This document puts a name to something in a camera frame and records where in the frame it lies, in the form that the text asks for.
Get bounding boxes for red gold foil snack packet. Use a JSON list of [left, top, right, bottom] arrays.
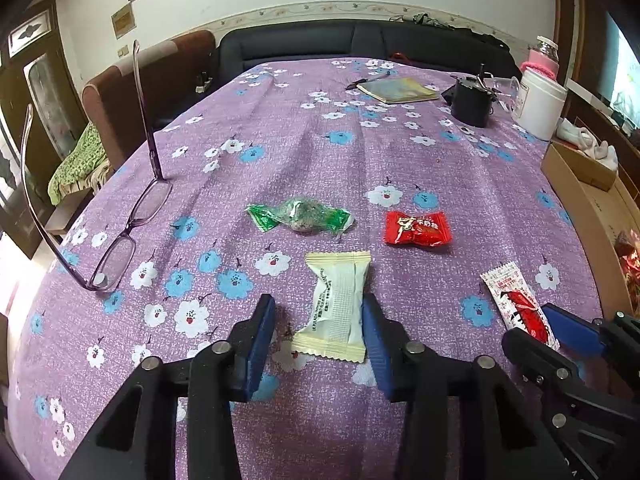
[[614, 230, 640, 301]]

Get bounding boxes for dark clothing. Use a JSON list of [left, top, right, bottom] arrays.
[[390, 10, 511, 51]]

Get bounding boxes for black small device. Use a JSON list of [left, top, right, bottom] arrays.
[[440, 64, 501, 128]]

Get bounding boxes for white work gloves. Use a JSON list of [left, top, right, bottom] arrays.
[[556, 117, 621, 168]]

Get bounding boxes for black sofa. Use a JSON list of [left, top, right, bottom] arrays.
[[215, 19, 523, 88]]

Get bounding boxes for black pen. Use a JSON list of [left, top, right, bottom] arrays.
[[345, 73, 392, 91]]

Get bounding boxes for white plastic jar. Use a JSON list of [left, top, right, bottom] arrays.
[[511, 67, 568, 142]]

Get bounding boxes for pink sleeved thermos bottle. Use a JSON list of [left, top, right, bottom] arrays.
[[519, 35, 561, 81]]

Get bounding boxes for brown cardboard tray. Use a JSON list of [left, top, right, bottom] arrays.
[[540, 140, 640, 318]]

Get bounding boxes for brown armchair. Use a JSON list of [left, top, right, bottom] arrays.
[[81, 30, 218, 171]]

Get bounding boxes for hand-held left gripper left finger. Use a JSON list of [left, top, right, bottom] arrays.
[[57, 294, 277, 480]]

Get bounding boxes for white snack packet red label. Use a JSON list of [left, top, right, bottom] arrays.
[[480, 266, 561, 352]]

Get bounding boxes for purple framed eyeglasses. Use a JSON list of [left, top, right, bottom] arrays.
[[20, 40, 173, 292]]

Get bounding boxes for green candy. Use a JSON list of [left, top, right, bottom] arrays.
[[245, 196, 355, 238]]

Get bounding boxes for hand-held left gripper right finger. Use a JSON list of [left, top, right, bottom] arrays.
[[362, 292, 573, 480]]

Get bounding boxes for red candy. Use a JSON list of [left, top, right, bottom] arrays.
[[382, 210, 452, 248]]

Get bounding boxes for green patterned cloth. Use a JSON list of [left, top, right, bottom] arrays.
[[47, 121, 113, 206]]

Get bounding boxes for purple floral tablecloth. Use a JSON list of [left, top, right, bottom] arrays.
[[7, 55, 606, 480]]

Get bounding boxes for wooden glass door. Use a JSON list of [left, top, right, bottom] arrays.
[[0, 0, 91, 261]]

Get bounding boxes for small wall plaque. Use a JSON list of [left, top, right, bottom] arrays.
[[110, 2, 137, 41]]

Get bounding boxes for cream snack packet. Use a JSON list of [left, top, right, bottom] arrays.
[[291, 251, 372, 363]]

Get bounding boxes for brown wooden counter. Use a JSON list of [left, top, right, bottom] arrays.
[[552, 0, 640, 161]]

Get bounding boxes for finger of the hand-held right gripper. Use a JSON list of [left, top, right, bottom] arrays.
[[502, 327, 586, 401], [541, 302, 640, 376]]

